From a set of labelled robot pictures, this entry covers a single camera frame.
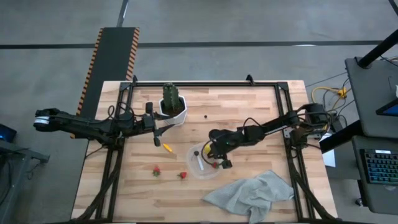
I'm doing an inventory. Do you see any black hazard-striped floor mat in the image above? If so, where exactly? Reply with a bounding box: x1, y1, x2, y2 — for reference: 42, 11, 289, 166
70, 27, 141, 139

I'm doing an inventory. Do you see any blue-lit dark device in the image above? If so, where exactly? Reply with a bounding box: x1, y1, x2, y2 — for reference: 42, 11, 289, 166
0, 123, 18, 143

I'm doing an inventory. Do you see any black aluminium rig frame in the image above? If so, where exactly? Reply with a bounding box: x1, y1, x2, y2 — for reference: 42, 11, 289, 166
73, 74, 338, 224

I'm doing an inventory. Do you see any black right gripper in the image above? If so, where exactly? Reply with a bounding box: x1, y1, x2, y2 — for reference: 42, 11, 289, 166
207, 128, 247, 170

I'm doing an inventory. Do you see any yellow extension cable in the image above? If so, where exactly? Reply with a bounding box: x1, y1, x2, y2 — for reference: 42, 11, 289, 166
312, 86, 348, 110

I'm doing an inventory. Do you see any black keyboard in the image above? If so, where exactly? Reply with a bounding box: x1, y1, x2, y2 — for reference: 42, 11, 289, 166
359, 148, 398, 185

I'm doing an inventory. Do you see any tall green cactus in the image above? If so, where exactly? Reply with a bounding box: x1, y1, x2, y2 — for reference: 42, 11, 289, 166
162, 82, 181, 113

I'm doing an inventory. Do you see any green cactus in white pot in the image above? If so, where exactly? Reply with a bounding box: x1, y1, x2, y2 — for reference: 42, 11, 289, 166
159, 95, 188, 127

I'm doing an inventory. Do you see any dark grey desk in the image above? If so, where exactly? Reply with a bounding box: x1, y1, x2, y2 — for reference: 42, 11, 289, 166
0, 138, 50, 224

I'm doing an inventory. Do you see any black metal pole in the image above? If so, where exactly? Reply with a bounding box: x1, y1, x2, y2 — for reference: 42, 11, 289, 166
357, 29, 398, 68

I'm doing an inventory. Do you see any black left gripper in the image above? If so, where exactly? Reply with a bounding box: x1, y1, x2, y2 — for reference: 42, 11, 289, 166
141, 101, 175, 147

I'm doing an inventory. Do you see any white paper sheet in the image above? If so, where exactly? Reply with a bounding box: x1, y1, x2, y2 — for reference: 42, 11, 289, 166
322, 133, 337, 168

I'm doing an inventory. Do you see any grey waffle dish cloth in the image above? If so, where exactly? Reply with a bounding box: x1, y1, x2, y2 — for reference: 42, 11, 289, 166
202, 169, 295, 224

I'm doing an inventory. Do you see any clear plastic tupperware container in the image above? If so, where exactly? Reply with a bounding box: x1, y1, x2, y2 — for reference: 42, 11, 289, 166
185, 141, 223, 180

